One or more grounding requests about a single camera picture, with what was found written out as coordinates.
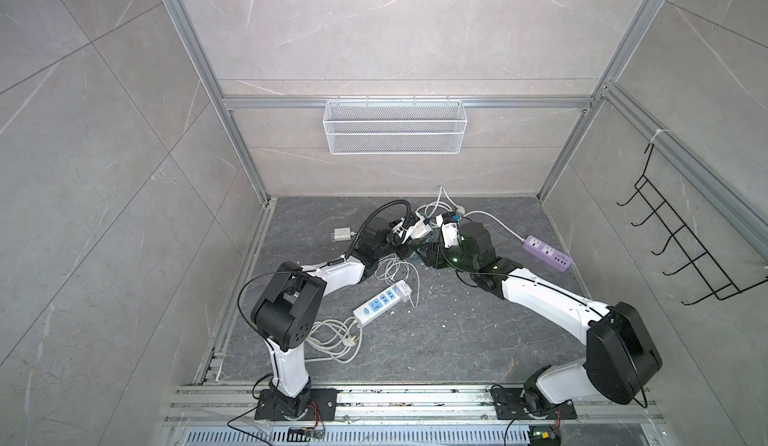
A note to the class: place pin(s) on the white blue power strip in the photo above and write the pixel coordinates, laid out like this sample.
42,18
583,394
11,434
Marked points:
377,305

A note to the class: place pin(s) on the black wire hook rack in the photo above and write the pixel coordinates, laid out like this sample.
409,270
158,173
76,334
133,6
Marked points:
718,284

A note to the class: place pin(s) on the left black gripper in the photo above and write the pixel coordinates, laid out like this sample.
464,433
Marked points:
405,251

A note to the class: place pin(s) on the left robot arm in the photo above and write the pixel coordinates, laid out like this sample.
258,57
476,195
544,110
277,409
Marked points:
287,308

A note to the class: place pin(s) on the purple power strip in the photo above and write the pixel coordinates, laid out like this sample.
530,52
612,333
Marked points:
547,253

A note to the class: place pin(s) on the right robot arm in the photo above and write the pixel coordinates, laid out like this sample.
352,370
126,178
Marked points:
620,355

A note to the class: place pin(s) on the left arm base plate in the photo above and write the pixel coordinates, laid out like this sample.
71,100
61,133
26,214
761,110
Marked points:
273,405

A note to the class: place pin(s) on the white square charger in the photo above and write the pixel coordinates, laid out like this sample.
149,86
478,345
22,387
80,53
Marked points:
419,230

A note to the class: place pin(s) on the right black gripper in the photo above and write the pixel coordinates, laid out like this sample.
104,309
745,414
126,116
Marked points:
438,249

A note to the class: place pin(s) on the white wire mesh basket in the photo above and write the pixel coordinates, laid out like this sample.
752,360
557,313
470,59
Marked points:
371,127

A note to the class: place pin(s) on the white charger adapter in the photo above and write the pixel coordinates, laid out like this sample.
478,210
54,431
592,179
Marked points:
404,290

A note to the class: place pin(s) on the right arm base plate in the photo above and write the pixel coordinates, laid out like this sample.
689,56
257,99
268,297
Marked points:
510,403

